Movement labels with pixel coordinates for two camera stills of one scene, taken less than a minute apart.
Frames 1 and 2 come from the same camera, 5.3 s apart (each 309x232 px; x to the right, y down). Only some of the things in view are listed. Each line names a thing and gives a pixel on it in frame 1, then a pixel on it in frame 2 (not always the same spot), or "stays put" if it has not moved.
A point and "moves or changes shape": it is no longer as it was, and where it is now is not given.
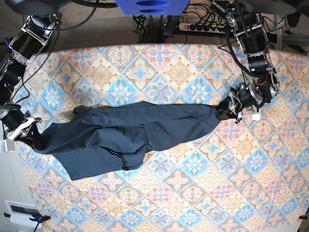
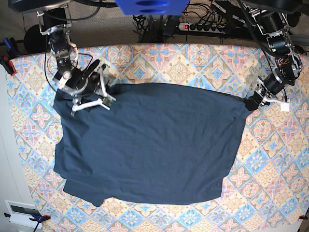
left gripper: [17, 124] -> [88, 88]
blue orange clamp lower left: [39, 219] stays put
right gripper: [247, 97] -> [268, 91]
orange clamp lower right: [302, 217] stays put
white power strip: [208, 28] stays put
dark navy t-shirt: [99, 138] moves or changes shape
